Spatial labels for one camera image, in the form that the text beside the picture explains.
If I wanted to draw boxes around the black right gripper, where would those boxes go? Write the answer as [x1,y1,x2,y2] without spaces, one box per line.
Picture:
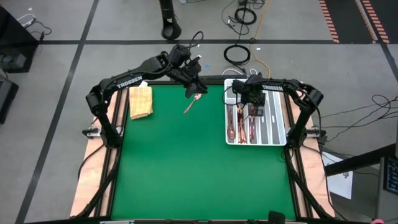
[241,81,267,117]

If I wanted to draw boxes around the black diagonal beam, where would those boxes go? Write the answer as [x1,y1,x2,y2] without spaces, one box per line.
[324,142,398,177]

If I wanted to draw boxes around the white cutlery tray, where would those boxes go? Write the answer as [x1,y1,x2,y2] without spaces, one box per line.
[223,78,287,146]

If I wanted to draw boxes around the white paper sheet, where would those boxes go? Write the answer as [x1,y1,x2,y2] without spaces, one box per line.
[322,152,354,200]

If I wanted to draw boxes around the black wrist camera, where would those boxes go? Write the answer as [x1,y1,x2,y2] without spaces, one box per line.
[231,79,247,94]
[185,55,202,72]

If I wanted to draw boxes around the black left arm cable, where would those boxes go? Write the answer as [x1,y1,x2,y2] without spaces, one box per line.
[185,30,205,50]

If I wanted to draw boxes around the black stand post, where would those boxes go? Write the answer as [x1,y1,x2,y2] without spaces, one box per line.
[158,0,183,41]

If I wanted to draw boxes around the black hanging cable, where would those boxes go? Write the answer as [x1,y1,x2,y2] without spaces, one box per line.
[236,0,249,46]

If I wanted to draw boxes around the coiled black cable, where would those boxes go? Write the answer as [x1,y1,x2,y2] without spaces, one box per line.
[233,6,258,26]
[223,44,252,67]

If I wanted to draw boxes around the black cable conduit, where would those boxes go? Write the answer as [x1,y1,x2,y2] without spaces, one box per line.
[74,144,121,218]
[284,146,335,220]

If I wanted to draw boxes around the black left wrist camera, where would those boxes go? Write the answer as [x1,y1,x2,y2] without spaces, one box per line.
[185,55,202,72]

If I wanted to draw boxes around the black equipment cart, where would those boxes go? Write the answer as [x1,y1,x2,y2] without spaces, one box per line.
[0,6,40,74]

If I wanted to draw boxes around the yellow checked folded cloth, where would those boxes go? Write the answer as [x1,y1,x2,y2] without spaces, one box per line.
[128,86,154,121]

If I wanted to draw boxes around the yellow cable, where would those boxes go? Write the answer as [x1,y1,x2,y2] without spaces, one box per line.
[248,0,272,79]

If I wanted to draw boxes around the black equipment box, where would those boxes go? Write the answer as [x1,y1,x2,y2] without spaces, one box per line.
[0,76,20,124]

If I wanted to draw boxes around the black floor cables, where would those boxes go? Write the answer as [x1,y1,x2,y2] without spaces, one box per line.
[312,94,398,143]

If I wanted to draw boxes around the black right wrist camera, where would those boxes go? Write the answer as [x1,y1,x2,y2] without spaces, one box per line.
[231,79,247,94]

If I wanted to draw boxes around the grey control box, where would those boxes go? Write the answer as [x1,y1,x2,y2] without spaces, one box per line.
[376,155,398,222]

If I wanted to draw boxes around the black table frame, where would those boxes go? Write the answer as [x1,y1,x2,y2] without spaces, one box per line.
[102,70,312,224]

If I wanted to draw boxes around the white floor cable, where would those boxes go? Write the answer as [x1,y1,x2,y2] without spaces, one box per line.
[221,67,259,79]

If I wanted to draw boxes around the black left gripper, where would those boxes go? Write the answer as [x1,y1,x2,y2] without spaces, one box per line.
[170,67,208,100]

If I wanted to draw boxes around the black flat bar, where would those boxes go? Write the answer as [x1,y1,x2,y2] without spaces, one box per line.
[198,74,237,82]

